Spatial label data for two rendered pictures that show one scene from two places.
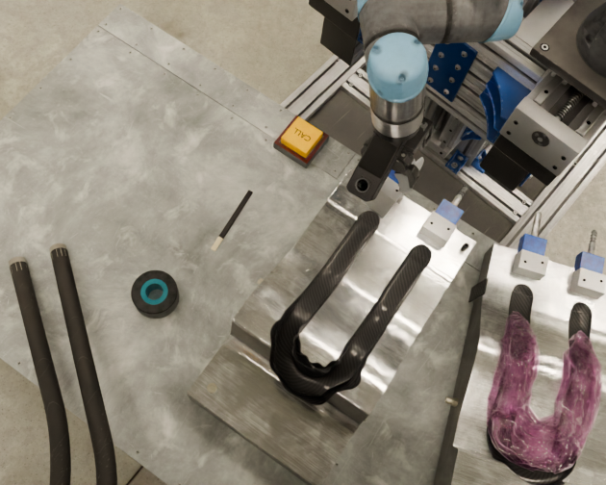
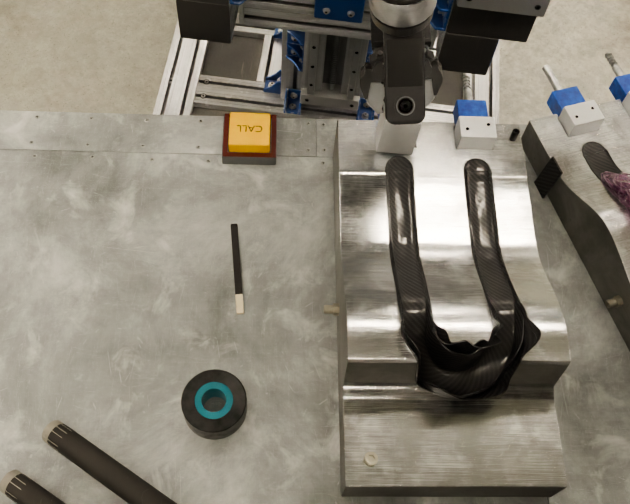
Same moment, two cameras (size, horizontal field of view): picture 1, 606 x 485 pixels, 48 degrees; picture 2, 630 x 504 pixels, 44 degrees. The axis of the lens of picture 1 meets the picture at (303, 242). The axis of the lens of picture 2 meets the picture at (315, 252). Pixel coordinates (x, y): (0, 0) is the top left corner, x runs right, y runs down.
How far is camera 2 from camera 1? 0.36 m
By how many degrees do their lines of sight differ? 14
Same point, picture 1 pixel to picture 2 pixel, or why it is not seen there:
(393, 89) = not seen: outside the picture
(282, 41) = (85, 102)
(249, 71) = not seen: hidden behind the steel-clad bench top
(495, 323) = (598, 194)
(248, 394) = (414, 437)
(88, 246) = (88, 404)
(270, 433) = (471, 463)
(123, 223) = (111, 351)
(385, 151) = (410, 51)
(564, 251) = not seen: hidden behind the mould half
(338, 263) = (400, 232)
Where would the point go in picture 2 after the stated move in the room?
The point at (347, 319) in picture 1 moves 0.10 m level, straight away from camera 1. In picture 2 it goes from (463, 280) to (448, 212)
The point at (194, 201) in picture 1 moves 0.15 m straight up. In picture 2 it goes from (178, 274) to (166, 218)
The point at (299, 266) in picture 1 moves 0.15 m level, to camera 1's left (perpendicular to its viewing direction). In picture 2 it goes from (365, 259) to (256, 300)
